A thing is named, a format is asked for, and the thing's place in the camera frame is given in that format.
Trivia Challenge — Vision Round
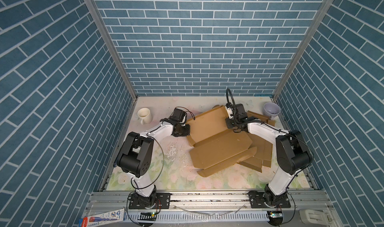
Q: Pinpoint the brown cardboard box top sheet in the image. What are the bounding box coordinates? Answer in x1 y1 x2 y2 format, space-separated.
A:
187 106 258 178

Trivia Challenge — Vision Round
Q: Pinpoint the lavender ceramic mug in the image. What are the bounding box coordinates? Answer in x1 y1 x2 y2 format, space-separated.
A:
263 102 281 120

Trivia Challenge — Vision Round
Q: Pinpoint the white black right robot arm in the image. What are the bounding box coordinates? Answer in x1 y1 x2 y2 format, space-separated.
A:
226 102 313 208

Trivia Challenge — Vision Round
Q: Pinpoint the white ceramic mug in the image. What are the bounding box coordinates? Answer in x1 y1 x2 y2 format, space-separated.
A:
137 108 153 125

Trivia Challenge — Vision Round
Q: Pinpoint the brown cardboard box lower sheet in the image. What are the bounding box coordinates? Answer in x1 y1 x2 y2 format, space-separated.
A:
238 110 276 173

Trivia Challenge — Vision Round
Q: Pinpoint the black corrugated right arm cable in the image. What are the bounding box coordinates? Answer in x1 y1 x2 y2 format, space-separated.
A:
225 88 241 129

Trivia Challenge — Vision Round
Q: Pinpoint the white plastic device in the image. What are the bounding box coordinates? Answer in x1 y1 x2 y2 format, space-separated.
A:
299 209 331 226

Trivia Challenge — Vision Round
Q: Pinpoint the aluminium left corner post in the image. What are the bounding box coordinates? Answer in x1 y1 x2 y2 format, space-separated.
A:
84 0 138 101

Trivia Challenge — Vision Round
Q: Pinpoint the white slotted cable duct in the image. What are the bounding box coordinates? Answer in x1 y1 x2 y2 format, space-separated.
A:
128 211 270 224

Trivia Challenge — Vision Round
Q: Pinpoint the brown cardboard box sheet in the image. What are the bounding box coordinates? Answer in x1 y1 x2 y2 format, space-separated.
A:
187 106 258 178
238 110 276 173

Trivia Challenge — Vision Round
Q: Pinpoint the white red blue carton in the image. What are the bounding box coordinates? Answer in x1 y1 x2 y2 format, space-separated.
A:
79 208 125 227

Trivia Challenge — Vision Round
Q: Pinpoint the aluminium corner post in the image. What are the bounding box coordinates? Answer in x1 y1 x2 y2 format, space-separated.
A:
273 0 334 101
84 0 138 101

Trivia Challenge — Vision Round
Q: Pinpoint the aluminium right corner post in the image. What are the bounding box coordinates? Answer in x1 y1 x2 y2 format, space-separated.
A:
273 0 334 101

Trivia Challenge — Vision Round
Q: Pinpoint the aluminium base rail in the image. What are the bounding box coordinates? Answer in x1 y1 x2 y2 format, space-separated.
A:
83 189 333 216

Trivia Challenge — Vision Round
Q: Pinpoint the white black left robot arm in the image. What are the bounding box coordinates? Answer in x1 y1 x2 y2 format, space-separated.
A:
115 107 195 201

